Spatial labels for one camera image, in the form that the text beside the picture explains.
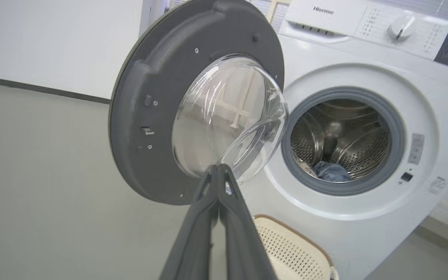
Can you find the grey round glass door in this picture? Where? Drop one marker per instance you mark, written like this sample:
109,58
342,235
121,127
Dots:
161,77

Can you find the blue bear-print garment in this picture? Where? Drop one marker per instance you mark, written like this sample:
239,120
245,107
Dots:
331,172

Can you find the white detergent drawer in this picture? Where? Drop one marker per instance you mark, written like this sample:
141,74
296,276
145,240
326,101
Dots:
325,15

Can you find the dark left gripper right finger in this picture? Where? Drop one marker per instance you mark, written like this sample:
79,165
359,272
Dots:
243,249

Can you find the cream perforated laundry basket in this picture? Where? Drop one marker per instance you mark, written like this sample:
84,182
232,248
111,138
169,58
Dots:
290,249

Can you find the white program knob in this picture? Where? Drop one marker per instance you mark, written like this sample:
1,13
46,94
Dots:
401,27

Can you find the white front-load washing machine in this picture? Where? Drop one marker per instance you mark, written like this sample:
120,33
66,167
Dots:
434,116

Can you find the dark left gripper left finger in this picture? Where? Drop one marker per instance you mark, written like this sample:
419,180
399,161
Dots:
193,249

